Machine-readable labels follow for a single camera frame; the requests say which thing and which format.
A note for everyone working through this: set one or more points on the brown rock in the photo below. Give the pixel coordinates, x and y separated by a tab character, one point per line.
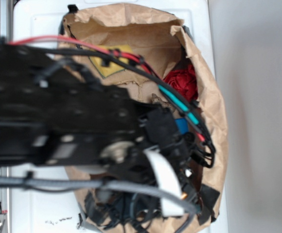
155	99

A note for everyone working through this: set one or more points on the red crumpled cloth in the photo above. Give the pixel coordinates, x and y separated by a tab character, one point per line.
184	82

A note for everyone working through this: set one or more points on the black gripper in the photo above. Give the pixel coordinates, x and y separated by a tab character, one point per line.
159	157

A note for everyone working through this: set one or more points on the yellow green sponge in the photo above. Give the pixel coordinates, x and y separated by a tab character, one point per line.
112	68

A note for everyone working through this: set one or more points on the brown paper bag liner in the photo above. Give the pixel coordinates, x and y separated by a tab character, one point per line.
166	45

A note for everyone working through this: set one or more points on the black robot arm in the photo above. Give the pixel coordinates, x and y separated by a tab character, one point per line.
56	113

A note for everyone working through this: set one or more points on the blue wooden block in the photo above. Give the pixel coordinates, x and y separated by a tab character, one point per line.
182	125

